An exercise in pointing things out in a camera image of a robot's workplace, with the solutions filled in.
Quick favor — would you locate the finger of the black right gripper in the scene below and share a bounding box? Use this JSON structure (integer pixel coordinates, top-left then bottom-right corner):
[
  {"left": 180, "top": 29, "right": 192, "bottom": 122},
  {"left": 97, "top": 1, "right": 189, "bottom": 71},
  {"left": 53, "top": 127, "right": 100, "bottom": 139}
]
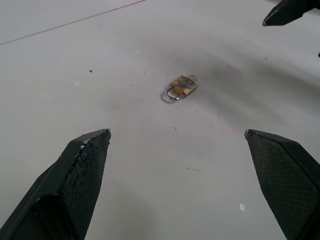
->
[{"left": 262, "top": 0, "right": 320, "bottom": 27}]

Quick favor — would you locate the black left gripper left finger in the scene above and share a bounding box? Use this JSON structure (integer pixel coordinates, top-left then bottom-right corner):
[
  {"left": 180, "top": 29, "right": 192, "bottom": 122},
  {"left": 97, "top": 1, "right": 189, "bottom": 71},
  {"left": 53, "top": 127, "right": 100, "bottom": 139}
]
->
[{"left": 0, "top": 128, "right": 112, "bottom": 240}]

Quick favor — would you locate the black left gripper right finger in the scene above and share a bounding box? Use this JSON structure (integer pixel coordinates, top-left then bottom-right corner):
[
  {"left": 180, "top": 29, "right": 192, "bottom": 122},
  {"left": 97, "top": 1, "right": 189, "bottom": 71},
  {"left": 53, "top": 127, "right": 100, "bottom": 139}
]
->
[{"left": 244, "top": 128, "right": 320, "bottom": 240}]

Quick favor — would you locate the brass padlock with steel shackle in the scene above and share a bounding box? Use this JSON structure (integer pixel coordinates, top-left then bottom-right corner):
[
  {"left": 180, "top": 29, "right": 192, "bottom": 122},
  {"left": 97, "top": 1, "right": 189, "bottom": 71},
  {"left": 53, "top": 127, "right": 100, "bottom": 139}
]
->
[{"left": 160, "top": 75, "right": 198, "bottom": 102}]

